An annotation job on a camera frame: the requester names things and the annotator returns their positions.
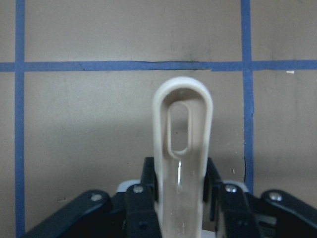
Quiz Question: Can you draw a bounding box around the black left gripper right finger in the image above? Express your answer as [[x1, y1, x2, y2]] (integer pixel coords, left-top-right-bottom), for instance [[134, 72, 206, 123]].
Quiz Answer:
[[203, 158, 317, 238]]

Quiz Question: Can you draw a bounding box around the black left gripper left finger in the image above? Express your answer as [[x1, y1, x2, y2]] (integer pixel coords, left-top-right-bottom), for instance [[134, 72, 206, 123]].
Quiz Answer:
[[25, 157, 161, 238]]

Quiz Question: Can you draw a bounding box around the beige plastic dustpan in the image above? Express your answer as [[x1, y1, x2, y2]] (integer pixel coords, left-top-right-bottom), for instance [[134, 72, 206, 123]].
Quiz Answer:
[[152, 76, 213, 238]]

